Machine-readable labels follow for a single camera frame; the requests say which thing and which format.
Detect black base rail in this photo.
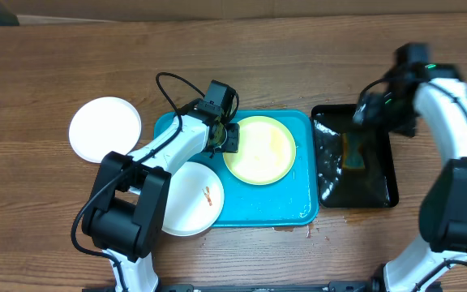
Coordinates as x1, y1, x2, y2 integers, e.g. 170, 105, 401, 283
81, 279, 443, 292

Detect green yellow sponge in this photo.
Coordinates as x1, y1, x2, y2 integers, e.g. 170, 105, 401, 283
341, 132, 365, 170

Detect white plate with stain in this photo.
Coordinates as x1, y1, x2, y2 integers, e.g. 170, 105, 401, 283
68, 97, 142, 163

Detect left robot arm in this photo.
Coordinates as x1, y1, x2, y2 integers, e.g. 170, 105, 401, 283
72, 108, 239, 291

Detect yellow-green plate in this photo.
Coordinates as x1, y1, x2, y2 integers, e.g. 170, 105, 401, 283
223, 116, 297, 186

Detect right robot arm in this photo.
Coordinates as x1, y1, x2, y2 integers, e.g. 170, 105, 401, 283
353, 63, 467, 291

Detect black water tray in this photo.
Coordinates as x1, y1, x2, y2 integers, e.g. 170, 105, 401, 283
311, 104, 399, 208

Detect teal plastic tray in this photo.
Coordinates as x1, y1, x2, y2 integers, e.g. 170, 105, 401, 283
150, 109, 320, 228

